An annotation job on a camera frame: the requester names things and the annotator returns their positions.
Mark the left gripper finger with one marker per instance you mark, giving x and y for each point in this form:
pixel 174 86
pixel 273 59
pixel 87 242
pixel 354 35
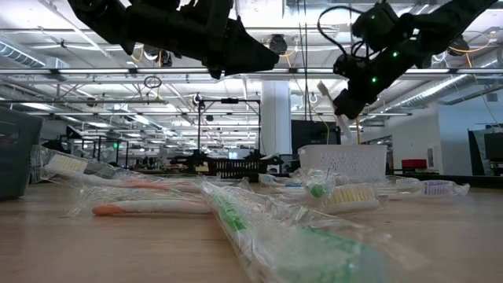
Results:
pixel 247 51

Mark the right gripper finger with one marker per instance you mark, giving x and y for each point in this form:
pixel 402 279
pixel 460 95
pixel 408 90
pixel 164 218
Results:
pixel 349 105

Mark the blue toothbrush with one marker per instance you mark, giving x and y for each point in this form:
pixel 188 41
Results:
pixel 292 184

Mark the orange toothbrush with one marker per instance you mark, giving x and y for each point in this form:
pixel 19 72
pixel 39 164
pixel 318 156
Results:
pixel 67 164
pixel 157 207

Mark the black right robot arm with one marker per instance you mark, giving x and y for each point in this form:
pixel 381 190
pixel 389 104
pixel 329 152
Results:
pixel 452 23

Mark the black background cabinet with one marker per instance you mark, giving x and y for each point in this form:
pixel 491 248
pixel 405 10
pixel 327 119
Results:
pixel 314 137

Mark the long ceiling light strip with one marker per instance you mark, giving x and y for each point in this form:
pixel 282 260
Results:
pixel 157 71

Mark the white plastic basket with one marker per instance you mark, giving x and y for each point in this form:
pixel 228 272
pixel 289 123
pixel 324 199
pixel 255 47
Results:
pixel 346 161

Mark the white building column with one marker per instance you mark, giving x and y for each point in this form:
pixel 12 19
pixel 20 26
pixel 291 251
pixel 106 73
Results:
pixel 275 118

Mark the red box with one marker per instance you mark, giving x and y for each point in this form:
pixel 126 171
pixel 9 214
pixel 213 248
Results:
pixel 413 164

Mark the black plastic basket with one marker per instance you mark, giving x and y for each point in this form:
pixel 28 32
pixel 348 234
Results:
pixel 232 169

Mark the dark background monitor stand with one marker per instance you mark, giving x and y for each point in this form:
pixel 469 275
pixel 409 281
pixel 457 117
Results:
pixel 493 147

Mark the grey plastic bin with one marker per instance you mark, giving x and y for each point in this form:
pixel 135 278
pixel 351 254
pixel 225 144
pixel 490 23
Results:
pixel 17 157

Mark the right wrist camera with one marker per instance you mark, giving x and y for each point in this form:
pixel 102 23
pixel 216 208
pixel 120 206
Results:
pixel 346 65

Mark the black background gantry frame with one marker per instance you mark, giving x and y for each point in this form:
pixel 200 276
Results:
pixel 230 101

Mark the silver ventilation duct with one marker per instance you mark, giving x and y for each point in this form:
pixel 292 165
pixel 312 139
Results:
pixel 444 88
pixel 19 55

